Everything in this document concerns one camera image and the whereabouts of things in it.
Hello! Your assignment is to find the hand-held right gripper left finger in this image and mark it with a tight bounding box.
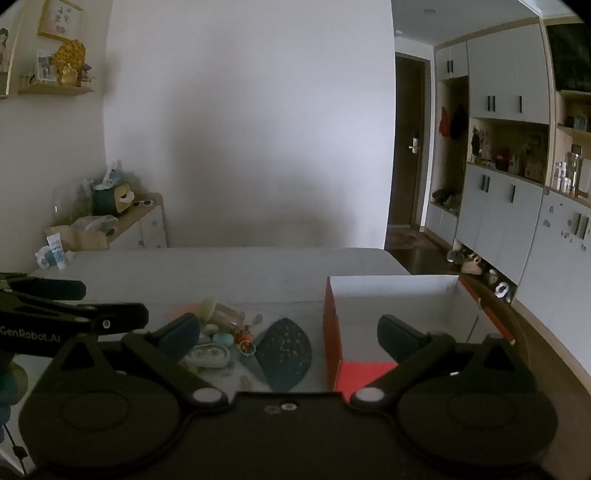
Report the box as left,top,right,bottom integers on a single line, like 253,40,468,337
44,313,229,414

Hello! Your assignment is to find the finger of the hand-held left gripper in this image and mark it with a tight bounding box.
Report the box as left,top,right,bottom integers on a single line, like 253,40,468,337
9,295,149,334
0,272,87,303

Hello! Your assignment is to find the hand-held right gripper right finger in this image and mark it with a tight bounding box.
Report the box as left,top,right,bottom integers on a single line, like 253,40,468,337
348,314,539,411

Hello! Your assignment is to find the white oval case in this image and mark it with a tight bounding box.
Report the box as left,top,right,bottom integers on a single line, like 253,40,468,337
187,344,232,368

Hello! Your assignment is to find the red cardboard box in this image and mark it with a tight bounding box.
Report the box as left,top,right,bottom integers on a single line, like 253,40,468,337
322,274,517,401

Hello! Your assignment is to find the person's left hand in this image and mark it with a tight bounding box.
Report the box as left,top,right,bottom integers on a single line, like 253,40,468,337
0,362,31,425

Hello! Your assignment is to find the white cream tube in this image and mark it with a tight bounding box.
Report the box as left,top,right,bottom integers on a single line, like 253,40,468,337
46,233,70,270

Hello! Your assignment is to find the pink bottle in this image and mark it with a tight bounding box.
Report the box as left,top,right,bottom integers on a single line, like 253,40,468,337
198,298,245,329

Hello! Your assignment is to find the brown cardboard box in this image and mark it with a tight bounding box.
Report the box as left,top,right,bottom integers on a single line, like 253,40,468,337
46,224,112,252

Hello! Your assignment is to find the white bedside cabinet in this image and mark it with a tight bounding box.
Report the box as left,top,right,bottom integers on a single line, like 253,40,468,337
106,193,169,250

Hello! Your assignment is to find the green tissue box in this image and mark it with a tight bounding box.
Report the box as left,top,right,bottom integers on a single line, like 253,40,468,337
92,181,134,217

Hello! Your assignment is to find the dark wooden door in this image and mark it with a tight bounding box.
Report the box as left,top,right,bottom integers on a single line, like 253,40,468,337
388,53,432,229

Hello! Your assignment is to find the photo card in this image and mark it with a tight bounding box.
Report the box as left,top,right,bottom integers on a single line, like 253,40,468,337
36,50,58,81

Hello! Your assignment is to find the grey wardrobe cabinet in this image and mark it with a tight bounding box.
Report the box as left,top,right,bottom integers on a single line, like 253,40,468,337
425,23,591,324

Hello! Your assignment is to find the framed wall picture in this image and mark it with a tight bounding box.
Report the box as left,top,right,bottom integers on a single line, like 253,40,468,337
38,0,84,40

